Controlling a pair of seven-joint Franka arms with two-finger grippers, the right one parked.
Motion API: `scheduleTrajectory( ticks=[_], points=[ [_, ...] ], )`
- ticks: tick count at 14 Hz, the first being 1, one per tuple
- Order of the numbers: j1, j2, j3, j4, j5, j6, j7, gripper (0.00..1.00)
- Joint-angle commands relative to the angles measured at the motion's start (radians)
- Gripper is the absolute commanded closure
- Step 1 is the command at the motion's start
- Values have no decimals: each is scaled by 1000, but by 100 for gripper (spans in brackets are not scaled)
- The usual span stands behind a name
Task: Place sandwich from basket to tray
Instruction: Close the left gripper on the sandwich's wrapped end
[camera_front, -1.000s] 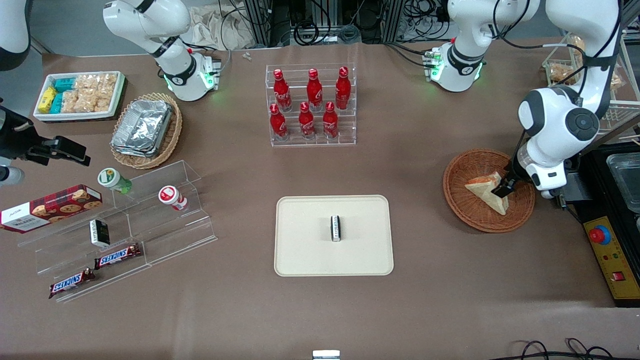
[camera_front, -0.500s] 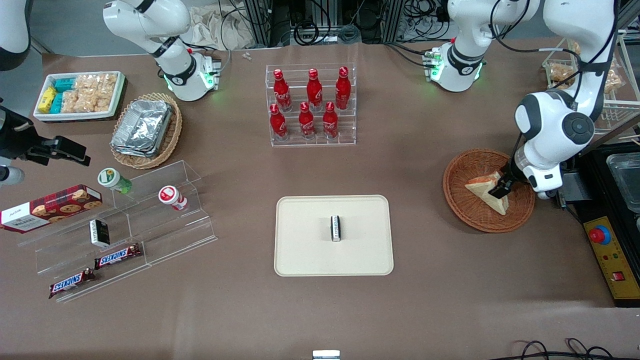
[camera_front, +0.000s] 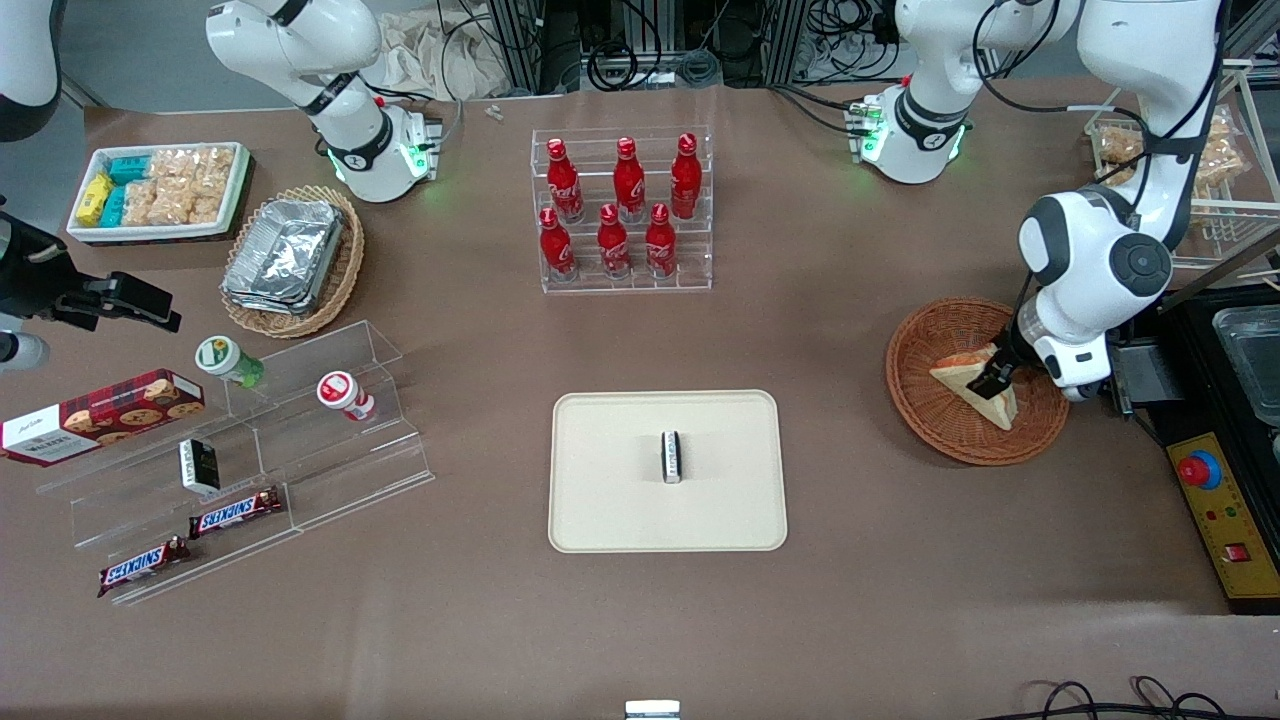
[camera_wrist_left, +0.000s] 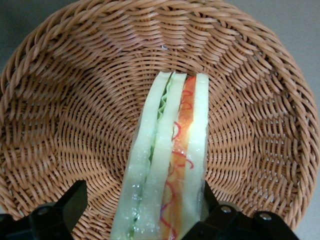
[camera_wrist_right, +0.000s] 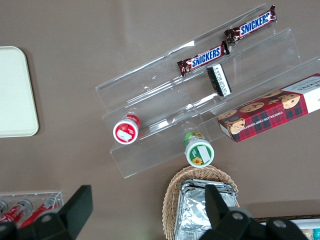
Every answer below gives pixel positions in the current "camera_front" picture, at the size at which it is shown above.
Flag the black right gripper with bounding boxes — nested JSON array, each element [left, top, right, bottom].
[[0, 212, 183, 333]]

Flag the clear acrylic stepped shelf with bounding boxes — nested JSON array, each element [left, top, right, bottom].
[[35, 320, 437, 608]]

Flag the oval light wicker basket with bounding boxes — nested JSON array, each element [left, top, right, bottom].
[[220, 185, 366, 339]]

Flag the clear plastic container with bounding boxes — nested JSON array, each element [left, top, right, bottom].
[[1212, 305, 1280, 428]]

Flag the white wire rack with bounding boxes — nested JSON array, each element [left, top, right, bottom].
[[1085, 60, 1280, 271]]

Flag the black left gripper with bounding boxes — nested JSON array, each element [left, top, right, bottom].
[[968, 290, 1047, 402]]

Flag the clear acrylic bottle rack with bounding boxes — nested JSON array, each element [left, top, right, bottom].
[[530, 126, 714, 295]]

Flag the stack of foil trays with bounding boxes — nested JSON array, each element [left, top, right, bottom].
[[221, 198, 347, 317]]

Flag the yellow snack packet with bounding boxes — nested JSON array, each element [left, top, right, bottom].
[[76, 172, 117, 227]]

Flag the beige plastic tray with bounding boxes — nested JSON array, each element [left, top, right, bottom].
[[548, 390, 789, 553]]

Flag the white rectangular snack tray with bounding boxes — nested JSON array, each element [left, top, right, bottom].
[[67, 142, 251, 244]]

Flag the black machine housing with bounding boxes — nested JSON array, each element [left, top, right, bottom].
[[1100, 285, 1280, 448]]

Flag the red capped drink bottle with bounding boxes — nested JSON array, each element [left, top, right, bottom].
[[316, 370, 377, 423]]

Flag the gray metal box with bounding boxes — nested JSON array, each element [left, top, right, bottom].
[[1104, 335, 1183, 417]]

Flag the round brown wicker basket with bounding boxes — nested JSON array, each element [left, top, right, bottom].
[[886, 297, 1071, 467]]

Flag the yellow emergency stop panel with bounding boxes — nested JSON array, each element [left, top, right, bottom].
[[1167, 431, 1280, 615]]

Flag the snickers chocolate bar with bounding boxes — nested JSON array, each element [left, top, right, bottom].
[[96, 536, 192, 599], [187, 486, 286, 540]]

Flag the white cylinder on wrist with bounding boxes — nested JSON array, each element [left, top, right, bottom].
[[0, 332, 50, 373]]

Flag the bagged fried snack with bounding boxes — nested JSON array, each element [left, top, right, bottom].
[[1095, 125, 1148, 169], [1195, 106, 1251, 193]]

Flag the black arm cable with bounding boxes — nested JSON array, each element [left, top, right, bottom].
[[975, 0, 1233, 263]]

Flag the triangular sandwich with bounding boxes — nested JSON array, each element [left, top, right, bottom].
[[929, 343, 1019, 432]]

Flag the green capped drink bottle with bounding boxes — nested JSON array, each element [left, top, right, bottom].
[[194, 335, 267, 390]]

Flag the small black carton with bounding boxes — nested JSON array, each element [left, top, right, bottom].
[[178, 438, 222, 497]]

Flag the black floor cables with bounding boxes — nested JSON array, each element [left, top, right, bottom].
[[1000, 677, 1280, 720]]

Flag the coiled black cable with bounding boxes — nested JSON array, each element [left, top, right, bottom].
[[586, 42, 641, 93]]

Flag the diagonal metal bar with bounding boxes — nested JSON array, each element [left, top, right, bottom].
[[1165, 228, 1280, 306]]

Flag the clear bag of crackers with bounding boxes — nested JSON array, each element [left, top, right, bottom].
[[148, 147, 237, 187], [121, 180, 231, 228]]

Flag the red cola bottle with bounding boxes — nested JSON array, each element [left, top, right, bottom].
[[645, 203, 679, 280], [612, 137, 647, 224], [546, 138, 586, 224], [597, 204, 633, 280], [539, 207, 578, 284], [670, 133, 704, 220]]

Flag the red tartan cookie box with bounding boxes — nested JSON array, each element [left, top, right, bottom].
[[0, 368, 207, 468]]

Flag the black base cables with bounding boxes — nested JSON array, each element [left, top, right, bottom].
[[768, 82, 863, 138]]

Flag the crumpled beige cloth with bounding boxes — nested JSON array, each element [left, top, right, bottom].
[[372, 8, 513, 102]]

